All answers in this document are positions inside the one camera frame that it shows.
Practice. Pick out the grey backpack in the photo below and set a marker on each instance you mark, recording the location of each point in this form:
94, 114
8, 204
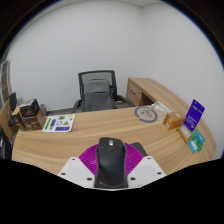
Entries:
97, 95

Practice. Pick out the white paper packet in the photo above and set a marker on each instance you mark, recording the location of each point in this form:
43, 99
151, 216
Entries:
162, 107

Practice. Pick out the black mesh office chair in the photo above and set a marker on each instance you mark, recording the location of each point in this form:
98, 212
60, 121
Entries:
116, 88

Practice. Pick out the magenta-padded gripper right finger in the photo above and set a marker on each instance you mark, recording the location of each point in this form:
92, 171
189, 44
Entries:
141, 168

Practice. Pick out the dark grey computer mouse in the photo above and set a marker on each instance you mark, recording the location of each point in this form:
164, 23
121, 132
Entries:
111, 160

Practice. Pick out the white printed sticker sheet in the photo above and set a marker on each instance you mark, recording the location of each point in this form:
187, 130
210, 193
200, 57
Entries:
59, 123

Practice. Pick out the dark grey mouse pad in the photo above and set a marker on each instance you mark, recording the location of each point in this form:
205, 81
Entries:
140, 148

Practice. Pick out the black leather armchair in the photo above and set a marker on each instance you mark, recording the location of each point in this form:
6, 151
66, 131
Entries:
4, 146

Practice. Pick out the green packet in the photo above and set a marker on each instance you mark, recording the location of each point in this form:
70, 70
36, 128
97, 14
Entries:
199, 138

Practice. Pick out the wooden shelf unit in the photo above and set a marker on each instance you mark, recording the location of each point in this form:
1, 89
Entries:
4, 83

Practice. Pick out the purple standing card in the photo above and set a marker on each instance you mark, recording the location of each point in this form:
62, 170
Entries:
194, 115

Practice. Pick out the orange cardboard box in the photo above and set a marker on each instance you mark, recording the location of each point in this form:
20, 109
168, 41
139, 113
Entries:
173, 120

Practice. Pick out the wide brown carton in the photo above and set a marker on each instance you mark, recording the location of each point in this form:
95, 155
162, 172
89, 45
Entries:
35, 122

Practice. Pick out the small teal packet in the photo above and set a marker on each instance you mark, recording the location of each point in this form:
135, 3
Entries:
193, 146

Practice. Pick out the black visitor chair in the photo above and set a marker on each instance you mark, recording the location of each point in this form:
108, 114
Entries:
12, 100

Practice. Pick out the wooden side cabinet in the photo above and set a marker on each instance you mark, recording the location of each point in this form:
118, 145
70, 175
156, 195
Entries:
136, 91

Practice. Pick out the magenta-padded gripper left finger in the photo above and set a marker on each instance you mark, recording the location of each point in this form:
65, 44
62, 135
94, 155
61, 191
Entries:
81, 168

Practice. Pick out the round white printed disc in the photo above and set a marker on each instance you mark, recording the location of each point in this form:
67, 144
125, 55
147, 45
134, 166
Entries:
145, 114

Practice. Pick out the open dark carton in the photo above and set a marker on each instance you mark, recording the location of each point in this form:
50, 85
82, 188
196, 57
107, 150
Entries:
29, 107

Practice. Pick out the small tan box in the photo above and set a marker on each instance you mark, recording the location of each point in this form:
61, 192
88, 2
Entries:
184, 134

